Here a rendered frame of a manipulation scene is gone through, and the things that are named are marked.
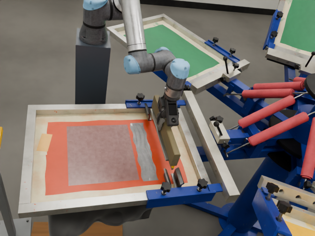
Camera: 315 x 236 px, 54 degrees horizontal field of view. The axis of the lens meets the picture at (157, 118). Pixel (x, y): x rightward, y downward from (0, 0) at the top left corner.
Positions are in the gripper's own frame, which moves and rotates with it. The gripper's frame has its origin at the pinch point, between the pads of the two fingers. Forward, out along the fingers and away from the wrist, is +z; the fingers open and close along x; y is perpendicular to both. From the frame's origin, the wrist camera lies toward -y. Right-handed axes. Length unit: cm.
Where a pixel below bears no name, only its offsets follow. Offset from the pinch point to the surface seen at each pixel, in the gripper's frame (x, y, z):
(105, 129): 24.5, 13.8, 13.5
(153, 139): 1.0, 5.9, 13.5
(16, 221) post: 76, 20, 108
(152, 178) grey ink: 6.9, -17.2, 13.1
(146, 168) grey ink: 8.9, -11.9, 13.0
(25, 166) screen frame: 59, -9, 10
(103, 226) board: 19, 8, 107
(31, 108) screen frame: 59, 26, 10
